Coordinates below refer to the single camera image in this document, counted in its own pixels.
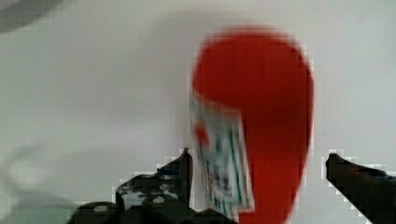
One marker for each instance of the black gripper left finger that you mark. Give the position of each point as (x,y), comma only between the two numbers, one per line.
(159,198)

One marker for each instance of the round grey plate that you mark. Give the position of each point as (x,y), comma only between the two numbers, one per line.
(15,14)

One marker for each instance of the red plush ketchup bottle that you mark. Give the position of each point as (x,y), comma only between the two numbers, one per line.
(251,119)

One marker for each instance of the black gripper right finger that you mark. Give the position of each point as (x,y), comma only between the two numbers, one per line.
(371,191)

